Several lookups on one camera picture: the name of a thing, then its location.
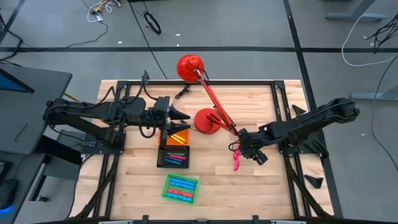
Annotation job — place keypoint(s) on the computer monitor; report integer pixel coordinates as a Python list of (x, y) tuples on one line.
[(12, 84)]

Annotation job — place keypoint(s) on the pink marker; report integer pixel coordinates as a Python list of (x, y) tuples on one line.
[(180, 157), (236, 165), (238, 155)]

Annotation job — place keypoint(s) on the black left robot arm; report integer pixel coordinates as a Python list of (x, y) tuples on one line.
[(93, 110)]

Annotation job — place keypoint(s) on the thick blue marker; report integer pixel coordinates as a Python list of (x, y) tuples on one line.
[(184, 181), (179, 197), (183, 186)]

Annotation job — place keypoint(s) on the thick red marker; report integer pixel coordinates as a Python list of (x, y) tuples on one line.
[(180, 193)]

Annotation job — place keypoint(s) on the thin blue marker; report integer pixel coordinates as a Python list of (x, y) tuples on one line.
[(171, 161)]

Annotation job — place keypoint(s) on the black desk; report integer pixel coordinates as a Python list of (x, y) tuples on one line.
[(31, 124)]

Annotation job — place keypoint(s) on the red desk lamp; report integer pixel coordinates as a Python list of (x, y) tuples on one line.
[(205, 121)]

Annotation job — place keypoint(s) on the black frame clamp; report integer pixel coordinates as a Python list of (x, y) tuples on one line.
[(145, 218), (146, 74), (256, 218)]

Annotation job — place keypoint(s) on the black computer mouse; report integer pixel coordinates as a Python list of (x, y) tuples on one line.
[(7, 193)]

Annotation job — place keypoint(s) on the black plastic basket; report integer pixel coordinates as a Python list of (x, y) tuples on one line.
[(183, 165)]

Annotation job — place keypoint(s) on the orange plastic basket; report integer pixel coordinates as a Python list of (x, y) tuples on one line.
[(187, 133)]

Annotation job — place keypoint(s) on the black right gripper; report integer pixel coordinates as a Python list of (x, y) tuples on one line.
[(253, 144)]

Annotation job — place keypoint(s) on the purple marker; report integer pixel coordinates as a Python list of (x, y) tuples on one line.
[(173, 158)]

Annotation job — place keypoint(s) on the black triangular bracket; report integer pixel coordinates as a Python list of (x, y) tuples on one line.
[(298, 110), (320, 149), (314, 181)]

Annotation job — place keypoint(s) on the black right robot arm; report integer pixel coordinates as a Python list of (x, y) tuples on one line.
[(311, 119)]

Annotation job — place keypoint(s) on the grey table foot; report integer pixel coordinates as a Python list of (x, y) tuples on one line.
[(354, 16), (373, 96)]

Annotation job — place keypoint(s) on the green marker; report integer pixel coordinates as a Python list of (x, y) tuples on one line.
[(176, 153)]

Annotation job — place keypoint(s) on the green plastic basket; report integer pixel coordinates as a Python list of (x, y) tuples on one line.
[(164, 193)]

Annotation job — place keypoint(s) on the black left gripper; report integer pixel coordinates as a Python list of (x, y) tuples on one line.
[(163, 118)]

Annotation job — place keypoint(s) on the black aluminium table frame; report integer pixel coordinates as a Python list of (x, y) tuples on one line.
[(217, 82)]

